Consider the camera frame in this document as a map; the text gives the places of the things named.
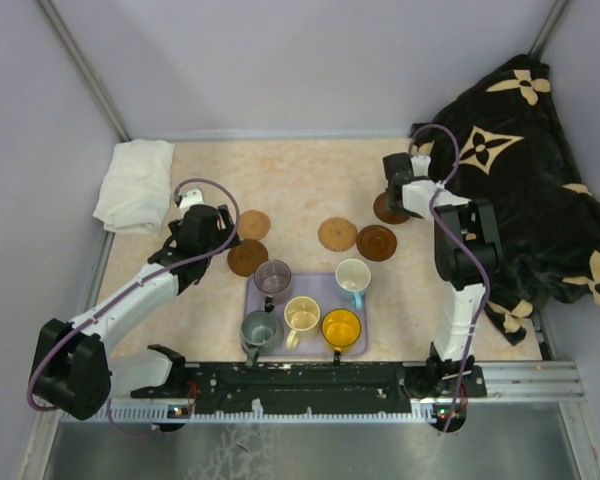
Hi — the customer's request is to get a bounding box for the dark wooden coaster back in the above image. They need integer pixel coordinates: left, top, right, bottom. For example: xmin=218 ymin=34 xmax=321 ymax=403
xmin=373 ymin=192 xmax=410 ymax=225

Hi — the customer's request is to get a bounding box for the woven rattan coaster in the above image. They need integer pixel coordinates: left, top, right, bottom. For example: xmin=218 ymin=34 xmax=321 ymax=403
xmin=238 ymin=209 xmax=271 ymax=241
xmin=318 ymin=217 xmax=358 ymax=252

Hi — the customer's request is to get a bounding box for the white mug blue handle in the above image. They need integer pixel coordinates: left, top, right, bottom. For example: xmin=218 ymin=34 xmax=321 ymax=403
xmin=335 ymin=259 xmax=372 ymax=310

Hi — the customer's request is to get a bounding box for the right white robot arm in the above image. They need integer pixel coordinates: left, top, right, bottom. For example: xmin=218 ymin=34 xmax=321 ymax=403
xmin=383 ymin=152 xmax=502 ymax=398

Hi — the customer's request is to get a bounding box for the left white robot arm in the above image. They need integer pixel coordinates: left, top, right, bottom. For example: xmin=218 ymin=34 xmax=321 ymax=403
xmin=26 ymin=204 xmax=239 ymax=420

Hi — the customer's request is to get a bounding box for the white folded cloth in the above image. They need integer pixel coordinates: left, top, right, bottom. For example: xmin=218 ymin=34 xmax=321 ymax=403
xmin=93 ymin=139 xmax=175 ymax=236

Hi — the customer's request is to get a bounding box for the smoky purple glass mug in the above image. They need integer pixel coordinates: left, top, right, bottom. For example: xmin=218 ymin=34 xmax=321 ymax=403
xmin=254 ymin=260 xmax=293 ymax=312

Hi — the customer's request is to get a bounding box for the black floral blanket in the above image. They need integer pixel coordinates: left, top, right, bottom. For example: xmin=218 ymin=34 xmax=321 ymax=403
xmin=411 ymin=54 xmax=600 ymax=345

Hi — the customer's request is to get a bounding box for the grey green mug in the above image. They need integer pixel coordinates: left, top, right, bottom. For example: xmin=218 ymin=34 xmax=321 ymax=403
xmin=240 ymin=310 xmax=284 ymax=368

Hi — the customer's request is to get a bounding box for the cream yellow mug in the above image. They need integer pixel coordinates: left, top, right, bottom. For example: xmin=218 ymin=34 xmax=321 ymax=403
xmin=283 ymin=296 xmax=321 ymax=351

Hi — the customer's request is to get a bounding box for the lavender plastic tray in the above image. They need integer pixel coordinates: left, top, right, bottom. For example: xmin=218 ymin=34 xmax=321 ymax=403
xmin=268 ymin=272 xmax=368 ymax=360

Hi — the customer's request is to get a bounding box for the amber yellow glass mug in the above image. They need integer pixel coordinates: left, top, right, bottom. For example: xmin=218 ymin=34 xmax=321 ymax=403
xmin=321 ymin=309 xmax=362 ymax=365

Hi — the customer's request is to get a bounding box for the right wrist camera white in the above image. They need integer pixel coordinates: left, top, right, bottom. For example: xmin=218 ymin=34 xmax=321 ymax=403
xmin=410 ymin=154 xmax=431 ymax=178

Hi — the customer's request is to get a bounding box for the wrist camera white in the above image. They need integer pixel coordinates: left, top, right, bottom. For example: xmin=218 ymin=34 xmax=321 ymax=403
xmin=410 ymin=154 xmax=431 ymax=178
xmin=174 ymin=188 xmax=204 ymax=209

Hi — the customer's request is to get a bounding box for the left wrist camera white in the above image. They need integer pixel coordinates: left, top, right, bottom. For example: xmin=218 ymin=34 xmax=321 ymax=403
xmin=174 ymin=188 xmax=204 ymax=209

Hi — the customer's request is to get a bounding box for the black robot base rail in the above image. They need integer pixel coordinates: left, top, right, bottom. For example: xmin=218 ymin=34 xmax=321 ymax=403
xmin=131 ymin=360 xmax=487 ymax=431

